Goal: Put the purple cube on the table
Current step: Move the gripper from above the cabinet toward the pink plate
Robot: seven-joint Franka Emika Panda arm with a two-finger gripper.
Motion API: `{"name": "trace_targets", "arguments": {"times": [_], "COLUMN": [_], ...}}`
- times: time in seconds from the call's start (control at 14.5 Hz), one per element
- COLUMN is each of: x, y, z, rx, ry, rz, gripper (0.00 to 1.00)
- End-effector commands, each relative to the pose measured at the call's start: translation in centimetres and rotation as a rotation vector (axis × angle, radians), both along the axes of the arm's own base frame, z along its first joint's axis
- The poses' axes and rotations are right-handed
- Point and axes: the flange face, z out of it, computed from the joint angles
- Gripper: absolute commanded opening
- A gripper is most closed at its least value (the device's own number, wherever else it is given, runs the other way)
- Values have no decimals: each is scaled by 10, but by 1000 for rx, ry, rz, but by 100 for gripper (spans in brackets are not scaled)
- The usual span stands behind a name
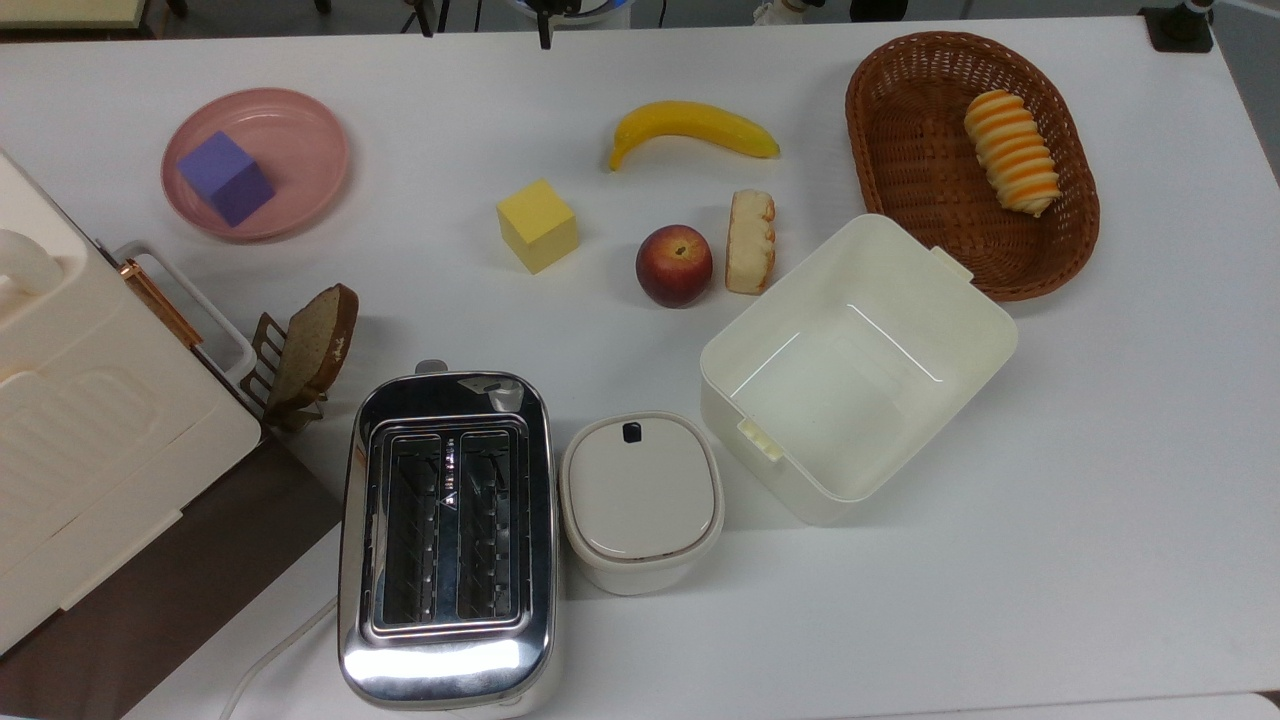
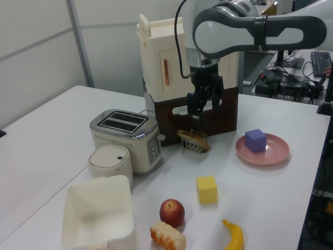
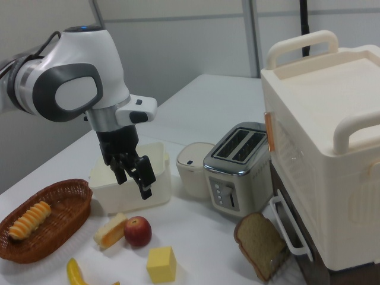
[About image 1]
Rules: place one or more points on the small white lidded container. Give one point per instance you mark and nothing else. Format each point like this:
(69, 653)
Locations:
(640, 495)

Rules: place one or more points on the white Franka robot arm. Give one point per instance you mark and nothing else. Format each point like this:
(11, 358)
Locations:
(610, 10)

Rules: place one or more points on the yellow banana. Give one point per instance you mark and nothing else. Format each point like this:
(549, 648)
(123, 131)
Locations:
(690, 125)

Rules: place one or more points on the white plastic box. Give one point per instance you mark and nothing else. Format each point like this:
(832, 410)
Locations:
(860, 380)

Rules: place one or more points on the brown toast slice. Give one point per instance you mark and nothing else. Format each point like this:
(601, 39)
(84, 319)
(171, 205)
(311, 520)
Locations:
(315, 345)

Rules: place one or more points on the bronze toast rack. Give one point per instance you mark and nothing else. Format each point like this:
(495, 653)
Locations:
(262, 360)

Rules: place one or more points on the white oven appliance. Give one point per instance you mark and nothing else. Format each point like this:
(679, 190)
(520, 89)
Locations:
(90, 420)

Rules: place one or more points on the chrome two-slot toaster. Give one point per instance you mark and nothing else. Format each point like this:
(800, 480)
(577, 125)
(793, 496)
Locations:
(450, 650)

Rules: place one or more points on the brown wicker basket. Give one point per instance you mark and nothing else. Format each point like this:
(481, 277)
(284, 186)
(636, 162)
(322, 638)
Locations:
(920, 150)

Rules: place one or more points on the small bread piece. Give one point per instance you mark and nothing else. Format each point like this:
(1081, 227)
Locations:
(751, 245)

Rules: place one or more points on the orange striped bread roll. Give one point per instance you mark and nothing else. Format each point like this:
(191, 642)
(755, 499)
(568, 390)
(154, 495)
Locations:
(1012, 152)

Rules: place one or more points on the beige side table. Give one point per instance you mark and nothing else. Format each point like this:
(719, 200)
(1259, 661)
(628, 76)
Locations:
(60, 10)

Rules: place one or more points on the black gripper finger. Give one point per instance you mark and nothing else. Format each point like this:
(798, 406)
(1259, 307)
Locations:
(545, 30)

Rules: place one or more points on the black tripod legs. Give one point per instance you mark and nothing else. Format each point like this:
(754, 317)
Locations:
(420, 15)

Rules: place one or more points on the pink plate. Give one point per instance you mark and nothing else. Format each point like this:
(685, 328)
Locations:
(300, 140)

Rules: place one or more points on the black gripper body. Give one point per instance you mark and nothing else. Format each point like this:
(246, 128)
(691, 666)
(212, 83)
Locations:
(556, 5)

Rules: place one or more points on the purple cube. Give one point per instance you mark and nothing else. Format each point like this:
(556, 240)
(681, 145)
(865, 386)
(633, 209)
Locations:
(226, 180)

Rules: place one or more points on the brown mat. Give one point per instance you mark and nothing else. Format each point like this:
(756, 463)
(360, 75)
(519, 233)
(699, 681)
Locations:
(150, 590)

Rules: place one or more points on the red apple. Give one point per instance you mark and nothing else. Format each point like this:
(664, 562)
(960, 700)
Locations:
(674, 268)

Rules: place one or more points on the yellow cube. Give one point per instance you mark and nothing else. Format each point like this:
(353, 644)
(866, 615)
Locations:
(538, 225)

